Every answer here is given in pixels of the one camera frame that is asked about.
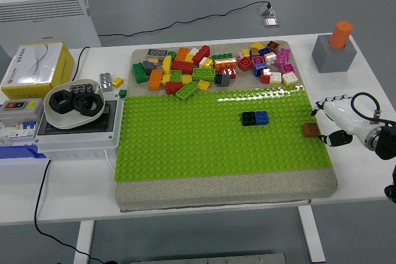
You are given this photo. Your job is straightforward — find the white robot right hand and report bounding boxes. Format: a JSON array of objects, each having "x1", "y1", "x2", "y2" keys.
[{"x1": 311, "y1": 94, "x2": 377, "y2": 148}]

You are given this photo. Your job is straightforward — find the blue square building brick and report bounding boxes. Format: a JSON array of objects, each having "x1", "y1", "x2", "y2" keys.
[{"x1": 255, "y1": 111, "x2": 270, "y2": 126}]

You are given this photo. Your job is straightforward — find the brown building brick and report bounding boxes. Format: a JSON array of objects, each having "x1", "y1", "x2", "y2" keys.
[
  {"x1": 302, "y1": 122, "x2": 320, "y2": 138},
  {"x1": 266, "y1": 40, "x2": 281, "y2": 54}
]

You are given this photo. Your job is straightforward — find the white building brick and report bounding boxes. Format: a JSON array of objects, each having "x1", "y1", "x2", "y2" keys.
[{"x1": 282, "y1": 71, "x2": 299, "y2": 88}]

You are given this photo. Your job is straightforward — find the light magenta building brick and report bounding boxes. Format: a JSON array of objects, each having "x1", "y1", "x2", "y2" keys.
[{"x1": 275, "y1": 48, "x2": 292, "y2": 67}]

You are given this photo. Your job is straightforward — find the white and orange brick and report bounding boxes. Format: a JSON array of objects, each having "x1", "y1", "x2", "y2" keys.
[{"x1": 263, "y1": 53, "x2": 278, "y2": 67}]

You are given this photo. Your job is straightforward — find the black square building brick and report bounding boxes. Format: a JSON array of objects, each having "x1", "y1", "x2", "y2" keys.
[{"x1": 241, "y1": 111, "x2": 257, "y2": 127}]

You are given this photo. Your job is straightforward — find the dark grey building brick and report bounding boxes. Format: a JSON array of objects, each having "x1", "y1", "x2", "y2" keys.
[{"x1": 214, "y1": 73, "x2": 231, "y2": 87}]

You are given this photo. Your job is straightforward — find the orange building brick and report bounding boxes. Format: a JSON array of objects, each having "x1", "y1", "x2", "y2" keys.
[
  {"x1": 148, "y1": 69, "x2": 164, "y2": 91},
  {"x1": 213, "y1": 58, "x2": 238, "y2": 72},
  {"x1": 175, "y1": 47, "x2": 191, "y2": 62}
]

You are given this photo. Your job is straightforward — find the long lime green brick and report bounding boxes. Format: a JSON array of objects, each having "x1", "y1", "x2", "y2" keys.
[
  {"x1": 192, "y1": 67, "x2": 216, "y2": 82},
  {"x1": 175, "y1": 81, "x2": 200, "y2": 101}
]

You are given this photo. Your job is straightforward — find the green studded baseplate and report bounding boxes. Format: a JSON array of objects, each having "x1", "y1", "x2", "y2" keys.
[{"x1": 114, "y1": 87, "x2": 332, "y2": 182}]

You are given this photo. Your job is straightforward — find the long red building brick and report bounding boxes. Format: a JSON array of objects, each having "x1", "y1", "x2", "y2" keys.
[{"x1": 192, "y1": 45, "x2": 211, "y2": 66}]

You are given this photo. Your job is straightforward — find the large red building brick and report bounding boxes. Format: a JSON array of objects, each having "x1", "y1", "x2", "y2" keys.
[{"x1": 171, "y1": 59, "x2": 195, "y2": 75}]

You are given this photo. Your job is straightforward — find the grey flat building brick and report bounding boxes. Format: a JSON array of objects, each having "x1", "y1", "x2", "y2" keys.
[{"x1": 147, "y1": 48, "x2": 170, "y2": 58}]

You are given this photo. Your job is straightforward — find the grey sloped brick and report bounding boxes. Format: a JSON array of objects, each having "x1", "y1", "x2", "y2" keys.
[{"x1": 142, "y1": 60, "x2": 158, "y2": 75}]

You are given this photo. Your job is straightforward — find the dark green building brick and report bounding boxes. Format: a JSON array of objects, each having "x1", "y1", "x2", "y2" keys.
[{"x1": 132, "y1": 61, "x2": 149, "y2": 85}]

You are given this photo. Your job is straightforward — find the grey cube block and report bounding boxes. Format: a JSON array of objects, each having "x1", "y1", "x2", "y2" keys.
[{"x1": 311, "y1": 34, "x2": 356, "y2": 74}]

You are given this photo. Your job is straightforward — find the orange cylinder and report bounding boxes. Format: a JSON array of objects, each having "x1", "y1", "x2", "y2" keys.
[{"x1": 329, "y1": 21, "x2": 353, "y2": 50}]

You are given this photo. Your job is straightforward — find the white table leg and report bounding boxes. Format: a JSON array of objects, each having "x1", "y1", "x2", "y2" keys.
[
  {"x1": 297, "y1": 207, "x2": 326, "y2": 263},
  {"x1": 73, "y1": 220, "x2": 95, "y2": 264}
]

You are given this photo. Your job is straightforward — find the open silver floor socket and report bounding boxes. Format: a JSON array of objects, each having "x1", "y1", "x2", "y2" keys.
[{"x1": 257, "y1": 2, "x2": 276, "y2": 17}]

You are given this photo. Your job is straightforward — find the large black hex nut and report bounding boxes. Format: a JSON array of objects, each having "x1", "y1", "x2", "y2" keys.
[
  {"x1": 71, "y1": 92, "x2": 102, "y2": 117},
  {"x1": 49, "y1": 89, "x2": 75, "y2": 113}
]

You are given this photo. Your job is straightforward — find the white bowl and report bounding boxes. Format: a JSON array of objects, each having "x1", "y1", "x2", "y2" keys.
[{"x1": 43, "y1": 78, "x2": 105, "y2": 129}]

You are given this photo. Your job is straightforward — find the yellow and white cardboard box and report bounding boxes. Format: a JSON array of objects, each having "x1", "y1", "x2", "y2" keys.
[{"x1": 1, "y1": 41, "x2": 75, "y2": 100}]

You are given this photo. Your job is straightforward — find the white panel heater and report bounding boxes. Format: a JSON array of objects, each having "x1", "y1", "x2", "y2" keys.
[{"x1": 0, "y1": 0, "x2": 102, "y2": 57}]

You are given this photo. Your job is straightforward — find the white blue circuit breaker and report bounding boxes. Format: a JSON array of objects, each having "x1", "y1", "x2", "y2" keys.
[{"x1": 0, "y1": 120, "x2": 40, "y2": 147}]

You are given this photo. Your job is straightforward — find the white cable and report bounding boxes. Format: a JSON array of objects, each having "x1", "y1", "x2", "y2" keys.
[{"x1": 104, "y1": 149, "x2": 119, "y2": 173}]

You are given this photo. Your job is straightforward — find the grey electrical enclosure box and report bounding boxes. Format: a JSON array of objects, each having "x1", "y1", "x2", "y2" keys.
[{"x1": 35, "y1": 93, "x2": 124, "y2": 161}]

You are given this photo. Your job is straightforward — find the thin black cable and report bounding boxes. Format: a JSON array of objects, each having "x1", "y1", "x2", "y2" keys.
[{"x1": 72, "y1": 46, "x2": 91, "y2": 83}]

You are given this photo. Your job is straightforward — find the black hanging cable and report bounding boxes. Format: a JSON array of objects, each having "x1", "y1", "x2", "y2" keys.
[{"x1": 33, "y1": 158, "x2": 117, "y2": 264}]

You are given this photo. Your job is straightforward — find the grey switch box red button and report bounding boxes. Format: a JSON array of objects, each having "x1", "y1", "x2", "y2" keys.
[{"x1": 0, "y1": 98, "x2": 45, "y2": 126}]

